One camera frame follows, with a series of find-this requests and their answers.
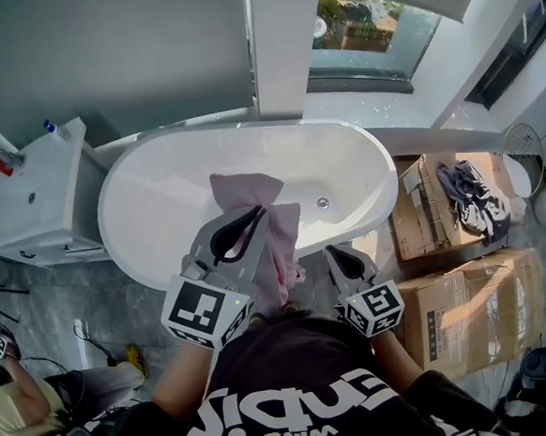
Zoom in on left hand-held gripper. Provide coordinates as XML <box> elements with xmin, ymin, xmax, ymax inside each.
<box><xmin>152</xmin><ymin>205</ymin><xmax>282</xmax><ymax>354</ymax></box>

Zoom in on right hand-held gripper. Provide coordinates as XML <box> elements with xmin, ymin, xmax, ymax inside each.
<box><xmin>325</xmin><ymin>240</ymin><xmax>408</xmax><ymax>341</ymax></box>

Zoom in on pink waffle-weave cloth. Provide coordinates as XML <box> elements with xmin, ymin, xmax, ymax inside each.
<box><xmin>208</xmin><ymin>165</ymin><xmax>310</xmax><ymax>311</ymax></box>

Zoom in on person's right forearm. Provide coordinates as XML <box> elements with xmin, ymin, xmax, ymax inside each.
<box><xmin>371</xmin><ymin>326</ymin><xmax>426</xmax><ymax>388</ymax></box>

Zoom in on person's left forearm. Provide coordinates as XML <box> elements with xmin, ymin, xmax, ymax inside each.
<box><xmin>145</xmin><ymin>341</ymin><xmax>224</xmax><ymax>425</ymax></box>

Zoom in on small cardboard box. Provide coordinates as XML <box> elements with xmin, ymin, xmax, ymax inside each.
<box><xmin>383</xmin><ymin>145</ymin><xmax>524</xmax><ymax>265</ymax></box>

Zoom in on white oval bathtub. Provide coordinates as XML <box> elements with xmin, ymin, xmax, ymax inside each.
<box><xmin>89</xmin><ymin>108</ymin><xmax>406</xmax><ymax>293</ymax></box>

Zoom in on person's black printed shirt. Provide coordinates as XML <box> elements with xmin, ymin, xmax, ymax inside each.
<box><xmin>100</xmin><ymin>295</ymin><xmax>512</xmax><ymax>436</ymax></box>

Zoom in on large taped cardboard box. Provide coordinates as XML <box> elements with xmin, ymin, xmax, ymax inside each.
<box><xmin>391</xmin><ymin>245</ymin><xmax>546</xmax><ymax>384</ymax></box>

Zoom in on grey crumpled clothes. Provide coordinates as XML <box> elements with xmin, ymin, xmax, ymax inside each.
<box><xmin>435</xmin><ymin>156</ymin><xmax>516</xmax><ymax>249</ymax></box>

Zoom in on white vanity cabinet with sink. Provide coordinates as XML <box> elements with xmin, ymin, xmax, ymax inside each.
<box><xmin>0</xmin><ymin>113</ymin><xmax>117</xmax><ymax>272</ymax></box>

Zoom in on white oval lid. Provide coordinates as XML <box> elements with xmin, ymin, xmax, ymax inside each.
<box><xmin>503</xmin><ymin>154</ymin><xmax>534</xmax><ymax>201</ymax></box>

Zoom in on white spray bottle blue cap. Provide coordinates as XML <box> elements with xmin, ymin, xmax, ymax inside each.
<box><xmin>41</xmin><ymin>117</ymin><xmax>73</xmax><ymax>140</ymax></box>

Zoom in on glass window with garden view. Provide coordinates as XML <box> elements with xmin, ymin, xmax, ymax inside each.
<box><xmin>302</xmin><ymin>0</ymin><xmax>448</xmax><ymax>101</ymax></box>

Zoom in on black equipment pile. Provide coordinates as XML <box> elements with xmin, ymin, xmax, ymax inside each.
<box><xmin>492</xmin><ymin>338</ymin><xmax>546</xmax><ymax>436</ymax></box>

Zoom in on large grey roller blind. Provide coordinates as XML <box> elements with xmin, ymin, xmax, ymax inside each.
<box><xmin>0</xmin><ymin>0</ymin><xmax>256</xmax><ymax>158</ymax></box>

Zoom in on chrome faucet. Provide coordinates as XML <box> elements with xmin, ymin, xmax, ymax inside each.
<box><xmin>0</xmin><ymin>143</ymin><xmax>25</xmax><ymax>172</ymax></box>

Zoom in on black framed window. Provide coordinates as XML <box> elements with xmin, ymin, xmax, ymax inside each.
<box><xmin>456</xmin><ymin>0</ymin><xmax>546</xmax><ymax>110</ymax></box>

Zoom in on person's white backpack strap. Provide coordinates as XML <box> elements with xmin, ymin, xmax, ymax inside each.
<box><xmin>429</xmin><ymin>411</ymin><xmax>479</xmax><ymax>436</ymax></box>

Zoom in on round wire fan guard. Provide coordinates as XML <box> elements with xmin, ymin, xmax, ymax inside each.
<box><xmin>500</xmin><ymin>121</ymin><xmax>545</xmax><ymax>160</ymax></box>

